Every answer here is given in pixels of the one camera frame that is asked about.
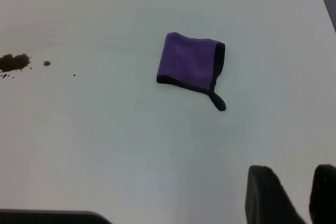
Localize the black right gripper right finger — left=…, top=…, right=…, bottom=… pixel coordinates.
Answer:
left=309, top=164, right=336, bottom=224

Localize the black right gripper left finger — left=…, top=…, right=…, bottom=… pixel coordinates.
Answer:
left=245, top=165, right=308, bottom=224

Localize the purple cloth with black trim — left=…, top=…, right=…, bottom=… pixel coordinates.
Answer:
left=156, top=31, right=227, bottom=112

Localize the dark coffee spill puddle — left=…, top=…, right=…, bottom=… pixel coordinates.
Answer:
left=0, top=53, right=33, bottom=79

